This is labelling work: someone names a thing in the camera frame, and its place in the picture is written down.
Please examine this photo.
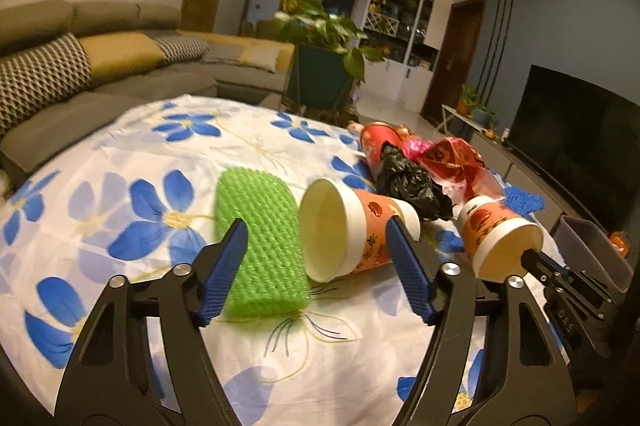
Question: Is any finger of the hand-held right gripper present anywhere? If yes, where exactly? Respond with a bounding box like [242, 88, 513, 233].
[520, 247, 572, 290]

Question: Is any green foam net sleeve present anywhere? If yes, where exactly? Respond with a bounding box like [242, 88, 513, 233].
[214, 166, 311, 319]

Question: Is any pink plastic bag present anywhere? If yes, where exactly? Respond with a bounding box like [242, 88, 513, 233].
[401, 132, 432, 163]

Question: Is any black plastic bag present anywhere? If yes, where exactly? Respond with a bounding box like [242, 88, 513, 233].
[375, 143, 453, 221]

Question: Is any plant in blue pot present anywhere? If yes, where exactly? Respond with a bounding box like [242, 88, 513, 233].
[472, 103, 496, 127]

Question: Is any teal planter with metal stand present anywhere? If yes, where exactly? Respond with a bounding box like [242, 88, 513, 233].
[285, 43, 353, 127]

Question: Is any green pothos plant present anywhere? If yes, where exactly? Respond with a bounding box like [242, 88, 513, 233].
[275, 0, 386, 84]

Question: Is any grey plastic bin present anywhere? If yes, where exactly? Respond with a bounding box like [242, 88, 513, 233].
[552, 215, 633, 291]

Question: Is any grey sectional sofa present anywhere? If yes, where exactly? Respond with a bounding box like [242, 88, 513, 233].
[0, 0, 296, 177]

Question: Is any red printed plastic bag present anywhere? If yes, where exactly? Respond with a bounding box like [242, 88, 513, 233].
[417, 137, 503, 207]

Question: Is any dark wooden door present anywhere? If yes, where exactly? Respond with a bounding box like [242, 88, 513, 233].
[420, 0, 488, 121]

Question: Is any white display cabinet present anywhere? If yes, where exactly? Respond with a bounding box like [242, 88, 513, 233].
[360, 0, 456, 111]

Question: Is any blue foam net sleeve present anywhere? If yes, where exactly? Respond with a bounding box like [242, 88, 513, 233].
[500, 186, 546, 214]

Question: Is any plant in orange pot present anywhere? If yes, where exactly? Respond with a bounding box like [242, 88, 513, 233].
[457, 84, 478, 115]

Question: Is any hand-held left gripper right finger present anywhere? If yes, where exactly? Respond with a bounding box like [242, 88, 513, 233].
[385, 217, 576, 426]

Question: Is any large houndstooth cushion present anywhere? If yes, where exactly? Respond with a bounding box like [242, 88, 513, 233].
[0, 32, 92, 134]

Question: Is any mustard cushion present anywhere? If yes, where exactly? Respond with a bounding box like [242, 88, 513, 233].
[77, 33, 166, 86]

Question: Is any red paper cup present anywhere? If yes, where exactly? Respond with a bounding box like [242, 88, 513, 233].
[360, 122, 403, 181]

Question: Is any small houndstooth cushion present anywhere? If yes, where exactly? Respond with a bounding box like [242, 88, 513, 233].
[152, 34, 211, 65]

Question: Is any orange print paper cup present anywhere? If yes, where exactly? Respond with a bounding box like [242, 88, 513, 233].
[298, 178, 422, 283]
[459, 196, 543, 284]

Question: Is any glass balcony door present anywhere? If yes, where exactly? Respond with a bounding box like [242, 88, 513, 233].
[285, 0, 361, 36]

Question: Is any black television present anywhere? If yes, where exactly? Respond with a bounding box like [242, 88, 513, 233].
[505, 64, 640, 227]

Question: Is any white folding side table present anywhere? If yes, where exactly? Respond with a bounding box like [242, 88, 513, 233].
[441, 103, 496, 134]

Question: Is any grey patterned cushion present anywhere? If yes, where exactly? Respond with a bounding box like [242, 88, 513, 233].
[200, 48, 246, 66]

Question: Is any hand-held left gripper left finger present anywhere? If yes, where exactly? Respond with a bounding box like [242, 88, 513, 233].
[54, 217, 251, 426]

